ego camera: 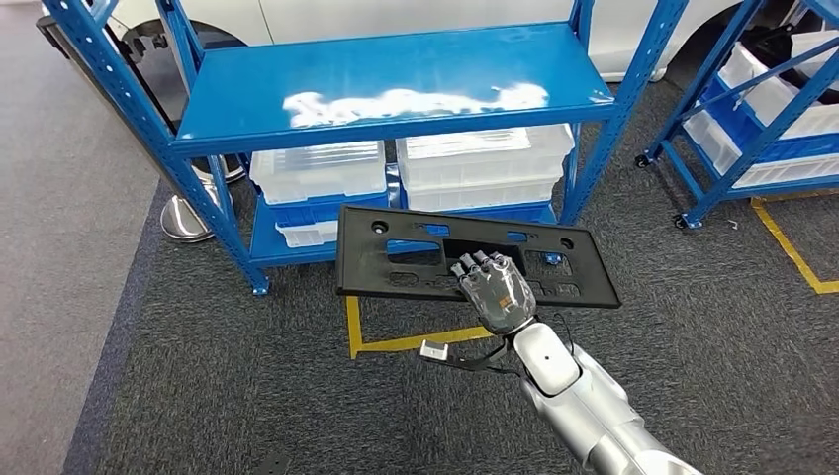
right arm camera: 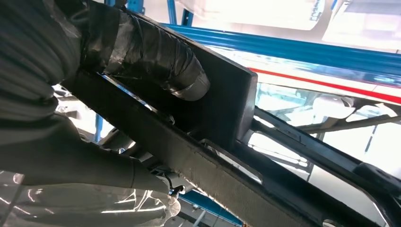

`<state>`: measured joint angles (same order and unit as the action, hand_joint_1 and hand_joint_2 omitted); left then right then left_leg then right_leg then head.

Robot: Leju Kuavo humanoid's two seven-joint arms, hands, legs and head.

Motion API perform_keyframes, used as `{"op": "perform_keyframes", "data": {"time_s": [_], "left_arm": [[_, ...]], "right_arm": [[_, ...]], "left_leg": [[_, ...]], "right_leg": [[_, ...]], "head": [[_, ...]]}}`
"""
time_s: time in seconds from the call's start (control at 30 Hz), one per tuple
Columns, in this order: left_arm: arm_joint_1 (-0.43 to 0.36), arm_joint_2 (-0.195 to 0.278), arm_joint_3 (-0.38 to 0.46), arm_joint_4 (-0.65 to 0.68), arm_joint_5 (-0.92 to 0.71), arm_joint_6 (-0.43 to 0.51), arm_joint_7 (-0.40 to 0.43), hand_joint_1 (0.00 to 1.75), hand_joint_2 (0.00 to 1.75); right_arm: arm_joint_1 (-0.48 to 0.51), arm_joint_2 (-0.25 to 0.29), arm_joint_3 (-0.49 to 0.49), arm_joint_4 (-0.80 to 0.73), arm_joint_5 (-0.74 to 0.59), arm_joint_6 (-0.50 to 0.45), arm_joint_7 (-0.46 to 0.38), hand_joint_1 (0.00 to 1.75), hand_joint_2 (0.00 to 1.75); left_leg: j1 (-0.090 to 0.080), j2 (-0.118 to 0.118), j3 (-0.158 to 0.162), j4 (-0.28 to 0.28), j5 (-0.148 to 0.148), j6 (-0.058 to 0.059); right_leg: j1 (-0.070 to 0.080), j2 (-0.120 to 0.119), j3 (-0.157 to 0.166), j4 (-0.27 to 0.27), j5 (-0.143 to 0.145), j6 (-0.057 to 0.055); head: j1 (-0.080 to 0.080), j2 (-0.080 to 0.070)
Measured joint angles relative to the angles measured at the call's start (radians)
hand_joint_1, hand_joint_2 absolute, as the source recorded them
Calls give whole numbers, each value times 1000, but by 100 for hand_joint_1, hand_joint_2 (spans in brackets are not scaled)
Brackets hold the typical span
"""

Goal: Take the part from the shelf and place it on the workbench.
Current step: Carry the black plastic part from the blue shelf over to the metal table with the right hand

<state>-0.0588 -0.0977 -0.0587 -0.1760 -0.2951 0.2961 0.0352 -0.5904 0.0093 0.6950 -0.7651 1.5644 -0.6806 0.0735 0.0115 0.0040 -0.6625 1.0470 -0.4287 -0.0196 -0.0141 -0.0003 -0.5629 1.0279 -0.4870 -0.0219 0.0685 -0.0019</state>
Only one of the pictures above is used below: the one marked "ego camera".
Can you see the white car with red stripe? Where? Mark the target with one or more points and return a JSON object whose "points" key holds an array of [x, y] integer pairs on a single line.
{"points": [[393, 14]]}

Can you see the translucent white plastic bin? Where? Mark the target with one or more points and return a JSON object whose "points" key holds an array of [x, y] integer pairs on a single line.
{"points": [[314, 174], [478, 157], [747, 72], [305, 234], [711, 144], [478, 197]]}

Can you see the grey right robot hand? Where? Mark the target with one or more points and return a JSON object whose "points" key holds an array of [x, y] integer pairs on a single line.
{"points": [[501, 298]]}

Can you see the black camera mounting bracket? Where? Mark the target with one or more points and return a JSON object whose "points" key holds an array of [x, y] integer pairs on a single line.
{"points": [[478, 364]]}

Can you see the blue wheeled shelf rack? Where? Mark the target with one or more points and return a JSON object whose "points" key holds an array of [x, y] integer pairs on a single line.
{"points": [[714, 193]]}

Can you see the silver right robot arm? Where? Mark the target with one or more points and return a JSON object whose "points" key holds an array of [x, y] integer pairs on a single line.
{"points": [[590, 406]]}

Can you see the black pole stanchion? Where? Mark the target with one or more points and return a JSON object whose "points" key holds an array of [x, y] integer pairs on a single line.
{"points": [[229, 174]]}

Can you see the blue metal shelf rack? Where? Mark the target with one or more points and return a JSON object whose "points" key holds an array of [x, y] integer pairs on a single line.
{"points": [[393, 65]]}

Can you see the yellow floor tape square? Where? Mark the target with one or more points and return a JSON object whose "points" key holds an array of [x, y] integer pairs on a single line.
{"points": [[786, 246], [354, 328]]}

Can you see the small white floor scrap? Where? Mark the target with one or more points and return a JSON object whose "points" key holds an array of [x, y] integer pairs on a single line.
{"points": [[731, 225]]}

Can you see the blue plastic bin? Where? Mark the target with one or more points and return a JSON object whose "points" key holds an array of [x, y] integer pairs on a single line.
{"points": [[498, 214], [328, 210], [727, 111]]}

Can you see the black plastic frame part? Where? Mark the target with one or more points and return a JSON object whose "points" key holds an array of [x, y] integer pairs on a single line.
{"points": [[367, 275]]}

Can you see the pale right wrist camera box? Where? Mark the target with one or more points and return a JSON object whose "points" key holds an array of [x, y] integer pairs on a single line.
{"points": [[434, 350]]}

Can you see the chrome base stanchion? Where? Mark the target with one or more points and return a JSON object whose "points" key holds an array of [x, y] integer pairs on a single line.
{"points": [[183, 223]]}

